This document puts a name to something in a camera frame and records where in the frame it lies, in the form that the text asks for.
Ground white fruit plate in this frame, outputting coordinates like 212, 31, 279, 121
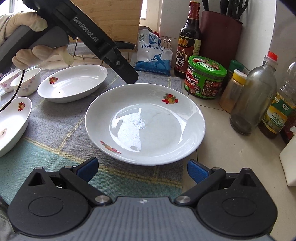
37, 64, 108, 103
85, 83, 206, 166

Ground white floral bowl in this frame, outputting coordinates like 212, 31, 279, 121
17, 68, 41, 97
0, 69, 22, 92

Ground white plate with stain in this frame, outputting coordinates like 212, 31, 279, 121
0, 97, 32, 157

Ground gloved left hand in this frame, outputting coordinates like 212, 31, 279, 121
0, 11, 74, 70

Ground blue white salt bag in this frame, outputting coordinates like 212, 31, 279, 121
134, 29, 173, 76

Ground bamboo cutting board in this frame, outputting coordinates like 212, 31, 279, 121
73, 0, 142, 44

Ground grey blue checked cloth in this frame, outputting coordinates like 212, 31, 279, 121
1, 70, 183, 202

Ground metal binder clips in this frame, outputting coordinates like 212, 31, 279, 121
161, 36, 171, 49

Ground dark vinegar bottle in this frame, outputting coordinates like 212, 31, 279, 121
174, 1, 202, 79

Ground white plastic box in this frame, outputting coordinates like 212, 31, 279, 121
280, 126, 296, 187

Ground green lid sauce jar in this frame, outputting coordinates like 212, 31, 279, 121
184, 56, 227, 99

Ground yellow lid spice jar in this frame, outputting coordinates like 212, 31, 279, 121
219, 69, 247, 113

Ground red sauce bottle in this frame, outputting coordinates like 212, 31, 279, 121
280, 111, 296, 144

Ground dark red knife block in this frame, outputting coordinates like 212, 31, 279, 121
199, 11, 242, 69

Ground clear glass bottle red cap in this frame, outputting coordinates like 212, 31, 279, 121
230, 51, 278, 135

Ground cooking oil bottle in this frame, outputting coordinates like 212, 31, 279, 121
258, 62, 295, 139

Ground green lid small jar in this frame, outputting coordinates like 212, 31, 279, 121
228, 59, 244, 73

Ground black handled kitchen knife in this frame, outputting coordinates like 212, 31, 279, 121
115, 41, 136, 50

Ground metal wire rack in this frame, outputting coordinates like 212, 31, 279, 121
73, 39, 78, 58

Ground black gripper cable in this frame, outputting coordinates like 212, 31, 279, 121
0, 69, 26, 114

